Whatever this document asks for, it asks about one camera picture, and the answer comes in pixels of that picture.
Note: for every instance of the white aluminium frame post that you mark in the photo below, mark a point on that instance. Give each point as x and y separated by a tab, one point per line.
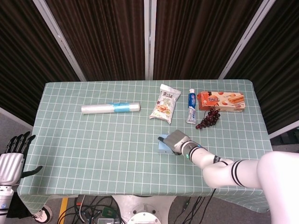
247	38
59	39
149	39

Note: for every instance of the light blue numbered cube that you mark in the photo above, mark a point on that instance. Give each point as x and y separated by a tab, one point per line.
162	147

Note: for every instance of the green checked tablecloth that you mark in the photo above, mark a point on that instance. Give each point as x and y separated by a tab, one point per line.
105	151

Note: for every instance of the grey electronics box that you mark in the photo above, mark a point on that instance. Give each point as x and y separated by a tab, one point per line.
105	221

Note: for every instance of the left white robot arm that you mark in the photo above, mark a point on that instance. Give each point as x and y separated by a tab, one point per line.
5	203

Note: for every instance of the white blue toothpaste tube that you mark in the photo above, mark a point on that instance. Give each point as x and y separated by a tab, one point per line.
192	105

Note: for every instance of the white snack bag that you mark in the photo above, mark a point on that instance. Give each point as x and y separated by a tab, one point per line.
164	105

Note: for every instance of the green circuit board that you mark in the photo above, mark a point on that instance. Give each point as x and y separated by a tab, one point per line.
108	212

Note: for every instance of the orange biscuit box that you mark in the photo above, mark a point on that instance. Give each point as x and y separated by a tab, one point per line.
222	101

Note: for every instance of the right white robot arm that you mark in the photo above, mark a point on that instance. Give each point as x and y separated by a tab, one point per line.
233	170

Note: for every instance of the dark purple grape bunch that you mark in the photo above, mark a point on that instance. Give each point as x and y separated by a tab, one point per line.
209	120

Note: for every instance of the yellow floor tape strip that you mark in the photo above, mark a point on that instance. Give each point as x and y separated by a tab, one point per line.
63	207

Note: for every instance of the clear plastic bag roll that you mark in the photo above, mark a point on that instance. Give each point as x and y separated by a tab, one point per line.
109	108

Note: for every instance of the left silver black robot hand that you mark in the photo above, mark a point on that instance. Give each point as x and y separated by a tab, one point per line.
10	168

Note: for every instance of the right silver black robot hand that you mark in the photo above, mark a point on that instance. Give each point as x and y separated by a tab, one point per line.
176	141

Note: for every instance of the white black sneaker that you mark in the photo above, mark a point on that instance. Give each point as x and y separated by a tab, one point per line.
42	213

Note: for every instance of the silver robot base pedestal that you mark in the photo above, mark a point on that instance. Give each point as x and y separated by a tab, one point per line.
143	210

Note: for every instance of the dark brown pleated curtain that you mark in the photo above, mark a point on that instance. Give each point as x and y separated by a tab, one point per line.
25	58
275	70
198	39
105	39

